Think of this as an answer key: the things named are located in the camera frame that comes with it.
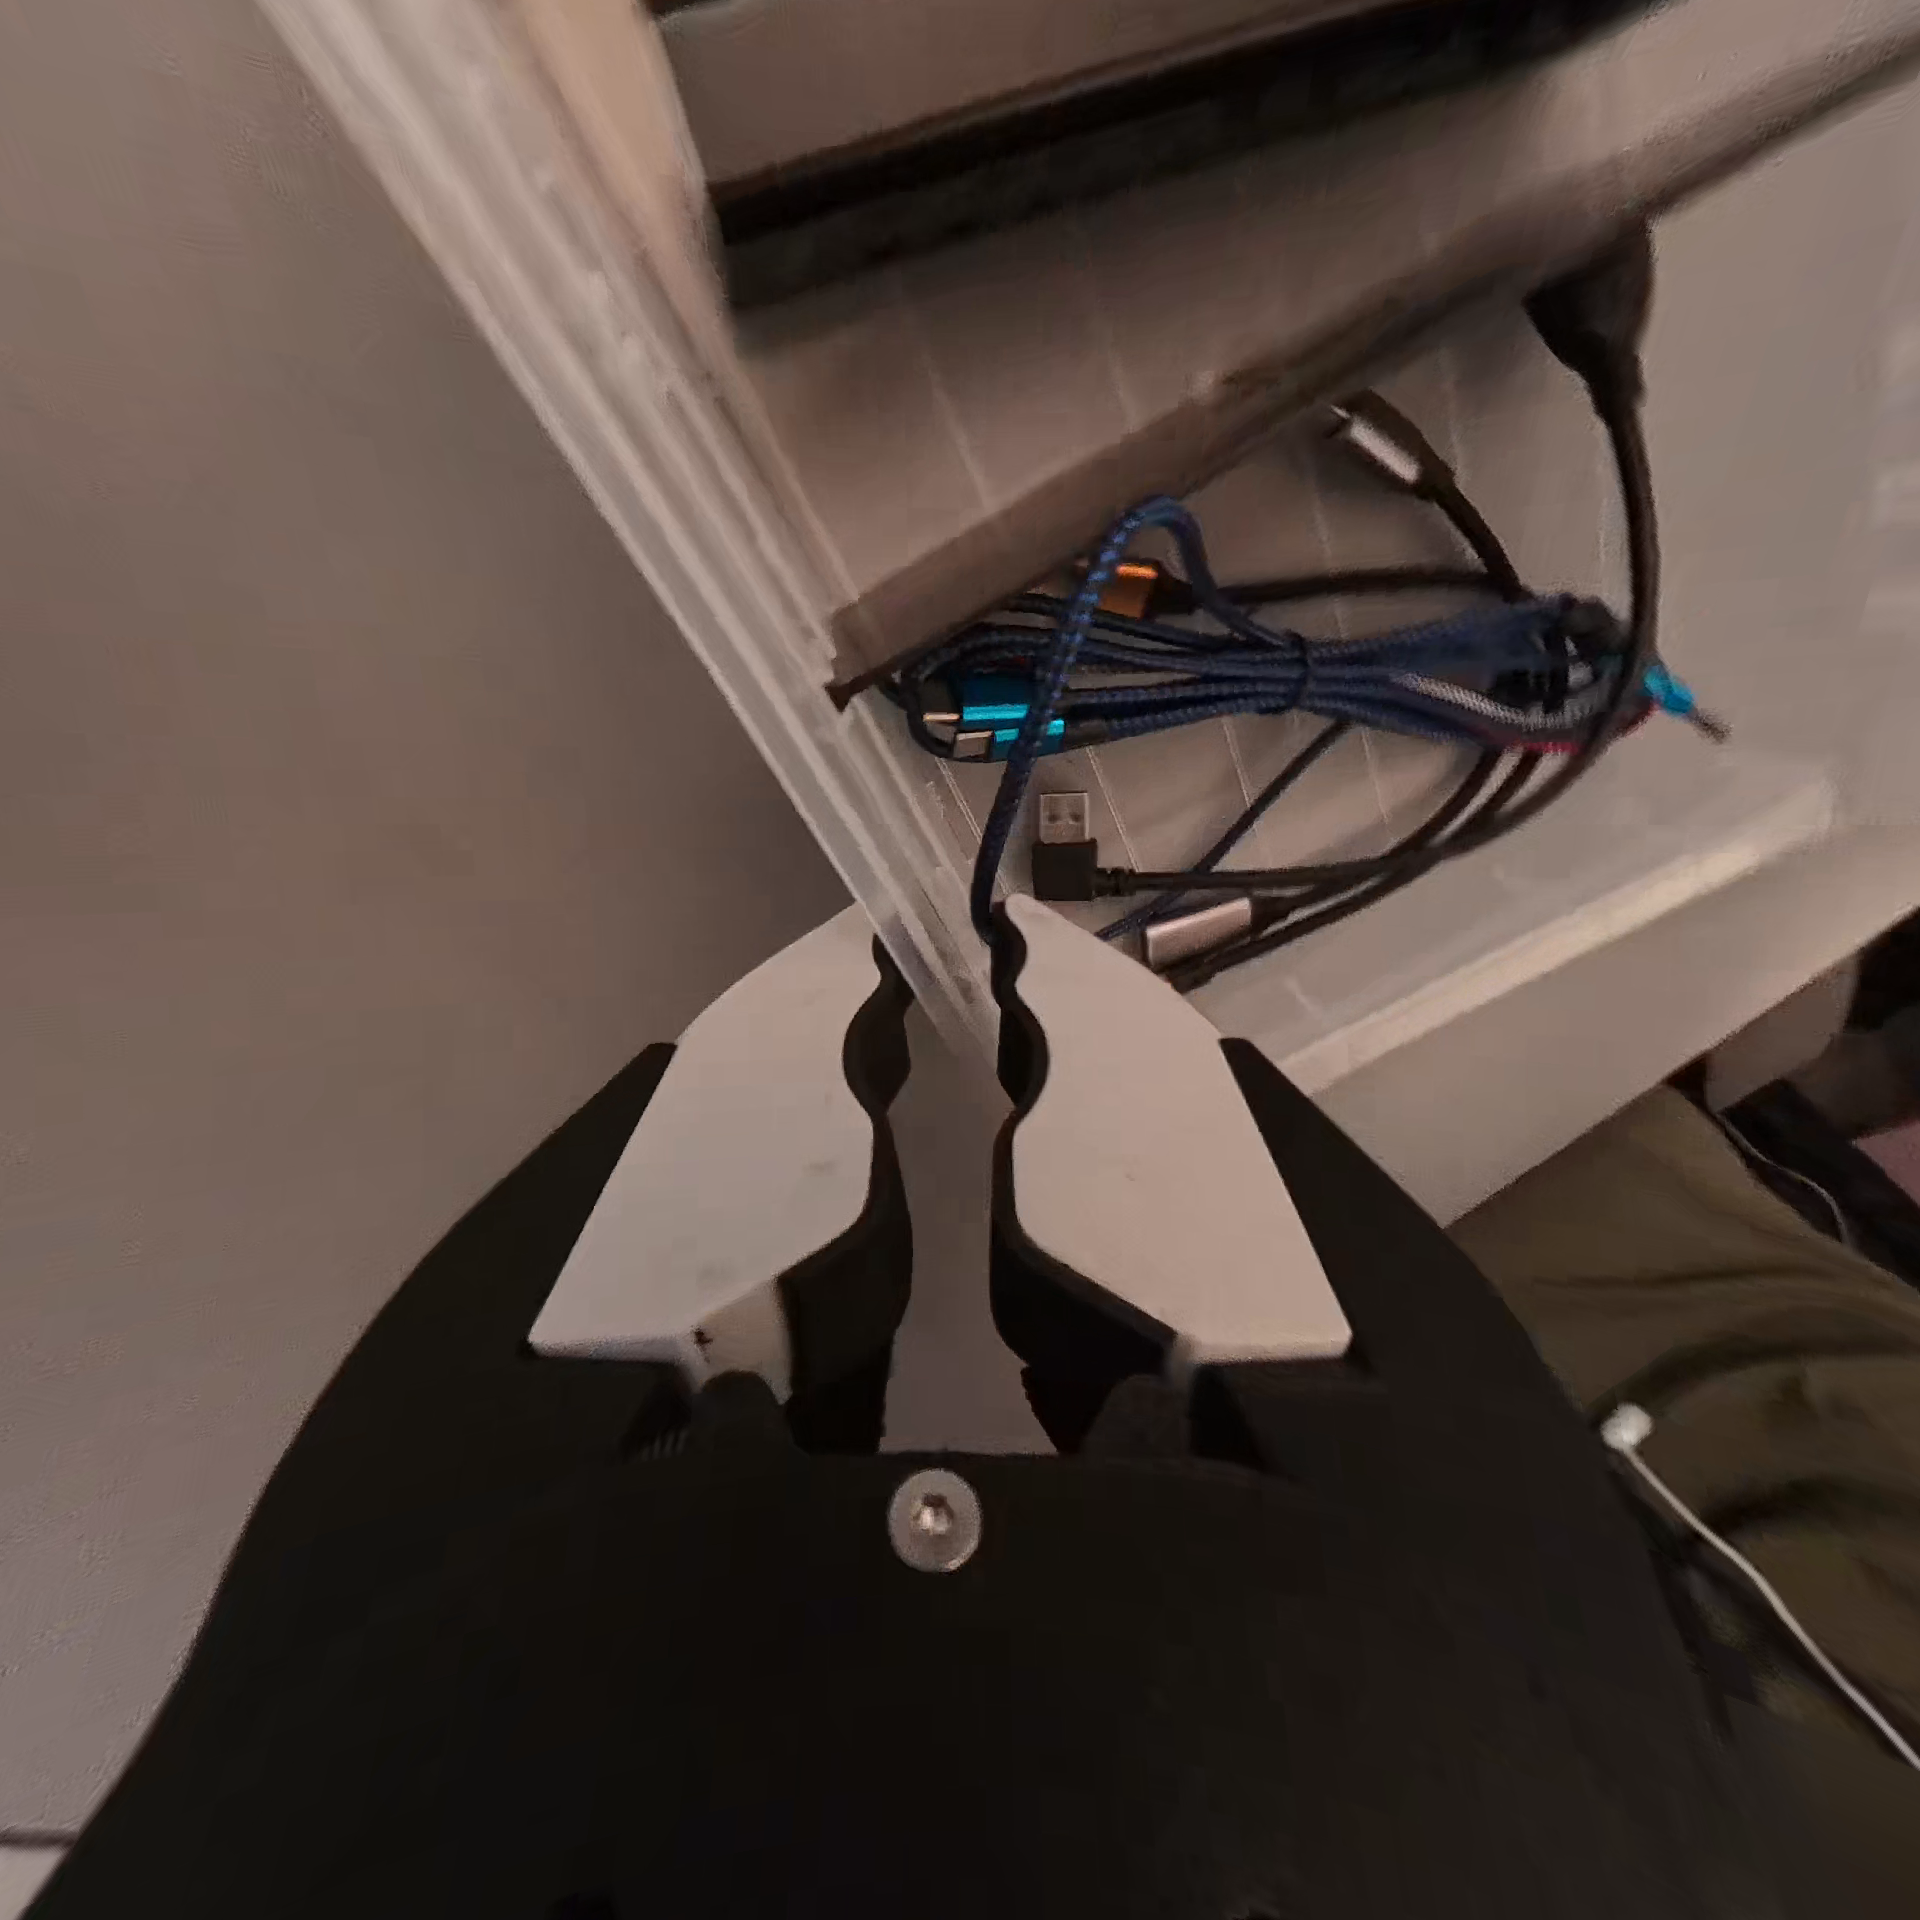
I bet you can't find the black angled usb extension cable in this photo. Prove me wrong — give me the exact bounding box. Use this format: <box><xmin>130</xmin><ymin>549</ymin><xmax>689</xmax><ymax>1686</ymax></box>
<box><xmin>1030</xmin><ymin>225</ymin><xmax>1667</xmax><ymax>906</ymax></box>

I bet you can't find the clear plastic bin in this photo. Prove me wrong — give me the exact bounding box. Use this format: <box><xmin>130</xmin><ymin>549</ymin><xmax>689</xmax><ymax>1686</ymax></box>
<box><xmin>256</xmin><ymin>0</ymin><xmax>1920</xmax><ymax>1216</ymax></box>

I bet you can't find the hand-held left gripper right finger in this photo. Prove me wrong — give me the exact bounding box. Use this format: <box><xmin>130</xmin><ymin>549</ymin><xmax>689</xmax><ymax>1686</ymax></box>
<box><xmin>990</xmin><ymin>896</ymin><xmax>1354</xmax><ymax>1365</ymax></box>

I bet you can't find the grey plug usb cable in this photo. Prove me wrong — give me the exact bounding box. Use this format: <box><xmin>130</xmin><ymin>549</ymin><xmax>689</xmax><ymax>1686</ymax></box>
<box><xmin>1141</xmin><ymin>394</ymin><xmax>1636</xmax><ymax>993</ymax></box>

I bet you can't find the dark bin divider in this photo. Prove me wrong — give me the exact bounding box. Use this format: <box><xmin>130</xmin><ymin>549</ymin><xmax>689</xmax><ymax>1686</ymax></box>
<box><xmin>826</xmin><ymin>90</ymin><xmax>1659</xmax><ymax>711</ymax></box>

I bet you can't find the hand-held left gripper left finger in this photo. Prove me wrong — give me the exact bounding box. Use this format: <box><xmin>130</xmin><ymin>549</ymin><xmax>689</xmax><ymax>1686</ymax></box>
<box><xmin>529</xmin><ymin>907</ymin><xmax>914</xmax><ymax>1398</ymax></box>

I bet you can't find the orange plug usb cable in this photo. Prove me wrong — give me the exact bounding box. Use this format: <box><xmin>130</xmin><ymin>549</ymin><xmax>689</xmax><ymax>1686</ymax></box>
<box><xmin>1073</xmin><ymin>551</ymin><xmax>1517</xmax><ymax>624</ymax></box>

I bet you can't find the blue braided usb cable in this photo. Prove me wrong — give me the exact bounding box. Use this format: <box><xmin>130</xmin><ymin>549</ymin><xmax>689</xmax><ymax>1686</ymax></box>
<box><xmin>896</xmin><ymin>504</ymin><xmax>1729</xmax><ymax>963</ymax></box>

